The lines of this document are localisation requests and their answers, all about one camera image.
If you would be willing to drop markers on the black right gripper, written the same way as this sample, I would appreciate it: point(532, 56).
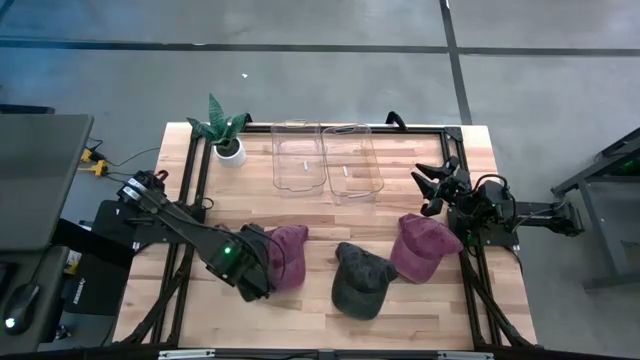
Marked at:
point(455, 185)

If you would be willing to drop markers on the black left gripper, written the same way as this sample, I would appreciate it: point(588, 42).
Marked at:
point(257, 270)

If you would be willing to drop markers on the maroon baseball cap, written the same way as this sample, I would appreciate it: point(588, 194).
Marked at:
point(292, 260)
point(422, 247)

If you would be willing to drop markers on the black baseball cap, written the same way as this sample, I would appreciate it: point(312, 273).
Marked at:
point(360, 280)

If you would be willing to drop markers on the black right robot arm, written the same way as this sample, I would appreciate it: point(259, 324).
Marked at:
point(545, 215)

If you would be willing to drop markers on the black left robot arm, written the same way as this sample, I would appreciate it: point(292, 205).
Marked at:
point(180, 225)

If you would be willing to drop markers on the clear plastic bin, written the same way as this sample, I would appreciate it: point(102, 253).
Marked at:
point(352, 165)
point(299, 150)

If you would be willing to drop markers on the white plant pot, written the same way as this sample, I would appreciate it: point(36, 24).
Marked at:
point(235, 157)

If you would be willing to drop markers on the green snake plant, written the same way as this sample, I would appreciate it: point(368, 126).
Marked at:
point(217, 117)

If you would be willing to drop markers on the black controller box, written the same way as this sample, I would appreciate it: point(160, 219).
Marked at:
point(97, 285)

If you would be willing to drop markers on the black metal stand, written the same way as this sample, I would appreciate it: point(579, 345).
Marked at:
point(600, 220)

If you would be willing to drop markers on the yellow power plug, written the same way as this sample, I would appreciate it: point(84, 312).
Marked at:
point(97, 168)
point(87, 156)

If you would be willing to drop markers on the dark desk surface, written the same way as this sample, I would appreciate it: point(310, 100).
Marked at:
point(45, 270)

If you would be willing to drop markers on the grey desk top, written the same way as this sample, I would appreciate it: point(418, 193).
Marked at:
point(40, 180)

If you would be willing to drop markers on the black computer mouse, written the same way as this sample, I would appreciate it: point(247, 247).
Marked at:
point(20, 307)

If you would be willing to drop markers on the black aluminium table frame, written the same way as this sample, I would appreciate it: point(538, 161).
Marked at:
point(415, 130)

